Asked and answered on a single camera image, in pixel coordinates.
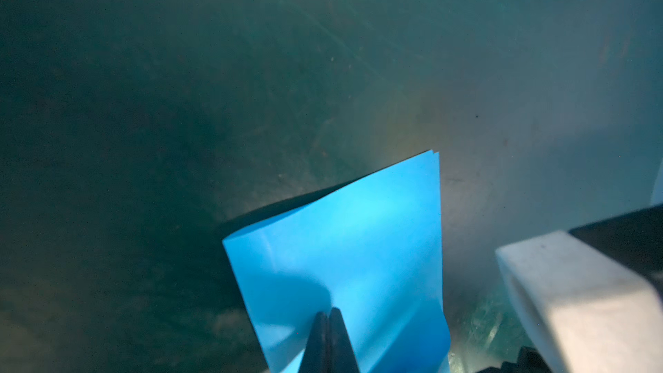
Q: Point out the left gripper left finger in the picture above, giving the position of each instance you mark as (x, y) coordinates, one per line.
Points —
(316, 355)

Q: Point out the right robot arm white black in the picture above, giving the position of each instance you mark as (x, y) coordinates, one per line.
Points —
(590, 299)

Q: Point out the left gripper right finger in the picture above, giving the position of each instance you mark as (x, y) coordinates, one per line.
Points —
(341, 356)

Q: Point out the blue square paper sheet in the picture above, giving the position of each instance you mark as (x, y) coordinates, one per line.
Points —
(373, 250)

